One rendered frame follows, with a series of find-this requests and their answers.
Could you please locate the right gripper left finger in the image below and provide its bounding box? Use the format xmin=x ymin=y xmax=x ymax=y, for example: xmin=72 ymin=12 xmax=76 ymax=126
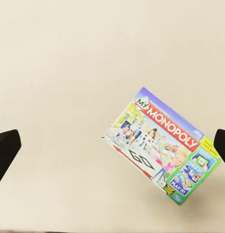
xmin=0 ymin=129 xmax=21 ymax=181

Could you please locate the board game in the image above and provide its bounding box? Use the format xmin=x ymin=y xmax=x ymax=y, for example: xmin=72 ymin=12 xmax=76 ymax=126
xmin=102 ymin=86 xmax=222 ymax=206

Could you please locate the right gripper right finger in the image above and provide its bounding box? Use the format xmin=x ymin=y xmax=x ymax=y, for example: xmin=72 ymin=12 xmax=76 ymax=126
xmin=213 ymin=129 xmax=225 ymax=162

